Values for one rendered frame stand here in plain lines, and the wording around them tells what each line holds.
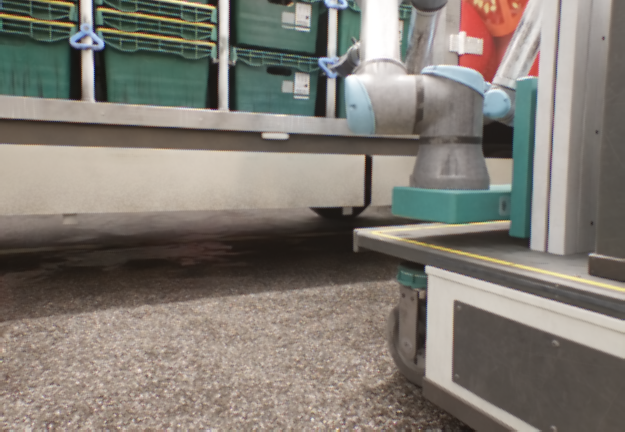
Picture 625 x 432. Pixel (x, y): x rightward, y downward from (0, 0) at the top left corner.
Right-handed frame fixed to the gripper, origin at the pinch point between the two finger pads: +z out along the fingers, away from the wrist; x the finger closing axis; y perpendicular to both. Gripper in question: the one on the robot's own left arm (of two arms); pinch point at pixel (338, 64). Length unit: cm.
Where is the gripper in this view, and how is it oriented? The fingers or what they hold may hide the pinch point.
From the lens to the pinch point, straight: 174.3
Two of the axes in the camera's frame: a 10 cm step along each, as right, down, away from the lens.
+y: -6.6, -6.8, -3.2
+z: -3.9, -0.5, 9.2
